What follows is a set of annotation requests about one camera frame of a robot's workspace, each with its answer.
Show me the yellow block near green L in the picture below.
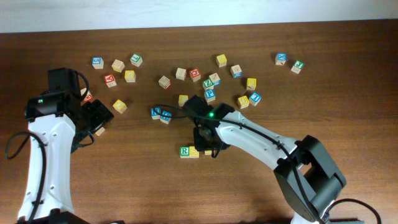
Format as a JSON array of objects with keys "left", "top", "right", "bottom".
[{"left": 124, "top": 70, "right": 136, "bottom": 83}]

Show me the blue P wooden block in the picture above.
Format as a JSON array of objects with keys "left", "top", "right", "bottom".
[{"left": 204, "top": 90, "right": 216, "bottom": 103}]

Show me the red circle top block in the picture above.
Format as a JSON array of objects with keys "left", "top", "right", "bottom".
[{"left": 190, "top": 68, "right": 201, "bottom": 82}]

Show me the left blue H block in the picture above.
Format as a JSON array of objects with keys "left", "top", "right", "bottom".
[{"left": 150, "top": 107, "right": 162, "bottom": 119}]

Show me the green J wooden block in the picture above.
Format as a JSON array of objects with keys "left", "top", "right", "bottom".
[{"left": 291, "top": 60, "right": 305, "bottom": 74}]

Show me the red side left block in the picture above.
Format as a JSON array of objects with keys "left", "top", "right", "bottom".
[{"left": 80, "top": 88, "right": 93, "bottom": 103}]

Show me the blue L wooden block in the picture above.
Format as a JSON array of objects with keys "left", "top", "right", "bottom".
[{"left": 209, "top": 73, "right": 221, "bottom": 86}]

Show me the blue X wooden block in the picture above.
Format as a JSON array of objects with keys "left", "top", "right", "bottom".
[{"left": 275, "top": 53, "right": 287, "bottom": 65}]

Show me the yellow E wooden block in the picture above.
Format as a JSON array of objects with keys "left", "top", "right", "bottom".
[{"left": 238, "top": 95, "right": 250, "bottom": 109}]

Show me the yellow top far block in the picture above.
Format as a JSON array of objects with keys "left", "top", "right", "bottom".
[{"left": 216, "top": 54, "right": 228, "bottom": 67}]

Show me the red E side block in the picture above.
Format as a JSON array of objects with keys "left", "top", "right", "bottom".
[{"left": 175, "top": 68, "right": 187, "bottom": 80}]

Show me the green R wooden block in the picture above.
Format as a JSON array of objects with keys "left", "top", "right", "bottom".
[{"left": 179, "top": 146, "right": 190, "bottom": 158}]

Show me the green Z wooden block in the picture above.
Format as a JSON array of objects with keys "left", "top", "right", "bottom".
[{"left": 203, "top": 79, "right": 214, "bottom": 91}]

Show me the yellow S wooden block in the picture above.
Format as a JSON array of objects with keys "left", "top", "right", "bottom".
[{"left": 189, "top": 146, "right": 200, "bottom": 158}]

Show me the yellow block with red mark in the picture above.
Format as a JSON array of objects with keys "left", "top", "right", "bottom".
[{"left": 246, "top": 78, "right": 257, "bottom": 91}]

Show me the yellow O middle block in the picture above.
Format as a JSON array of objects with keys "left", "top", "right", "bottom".
[{"left": 113, "top": 100, "right": 127, "bottom": 114}]

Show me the blue h block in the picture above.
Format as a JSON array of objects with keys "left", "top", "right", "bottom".
[
  {"left": 150, "top": 107, "right": 162, "bottom": 119},
  {"left": 160, "top": 111, "right": 172, "bottom": 124}
]

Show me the green L wooden block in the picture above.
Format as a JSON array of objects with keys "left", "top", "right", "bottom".
[{"left": 130, "top": 54, "right": 143, "bottom": 67}]

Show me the blue I wooden block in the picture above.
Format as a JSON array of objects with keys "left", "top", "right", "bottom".
[{"left": 249, "top": 92, "right": 262, "bottom": 106}]

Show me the red Y wooden block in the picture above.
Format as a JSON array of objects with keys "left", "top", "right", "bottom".
[{"left": 104, "top": 74, "right": 117, "bottom": 88}]

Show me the yellow top middle block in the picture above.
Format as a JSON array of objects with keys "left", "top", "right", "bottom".
[{"left": 178, "top": 95, "right": 189, "bottom": 107}]

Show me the blue D wooden block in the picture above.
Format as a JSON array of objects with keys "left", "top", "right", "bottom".
[{"left": 230, "top": 65, "right": 243, "bottom": 78}]

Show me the right blue H block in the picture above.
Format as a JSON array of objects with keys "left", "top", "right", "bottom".
[{"left": 160, "top": 111, "right": 172, "bottom": 124}]

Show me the blue 5 wooden block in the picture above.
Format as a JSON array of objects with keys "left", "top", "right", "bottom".
[{"left": 91, "top": 57, "right": 104, "bottom": 69}]

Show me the red I side block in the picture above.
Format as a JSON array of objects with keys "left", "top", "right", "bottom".
[{"left": 159, "top": 76, "right": 171, "bottom": 90}]

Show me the yellow o block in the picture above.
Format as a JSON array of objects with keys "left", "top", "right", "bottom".
[
  {"left": 95, "top": 127, "right": 105, "bottom": 136},
  {"left": 113, "top": 100, "right": 127, "bottom": 114}
]

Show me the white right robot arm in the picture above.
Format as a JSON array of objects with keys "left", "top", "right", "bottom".
[{"left": 182, "top": 95, "right": 346, "bottom": 223}]

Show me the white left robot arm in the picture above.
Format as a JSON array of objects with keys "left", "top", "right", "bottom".
[{"left": 17, "top": 68, "right": 114, "bottom": 223}]

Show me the plain tan wooden block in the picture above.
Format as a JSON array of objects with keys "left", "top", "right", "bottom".
[{"left": 111, "top": 59, "right": 125, "bottom": 73}]

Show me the yellow O lower block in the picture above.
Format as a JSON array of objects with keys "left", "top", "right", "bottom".
[{"left": 95, "top": 127, "right": 105, "bottom": 136}]

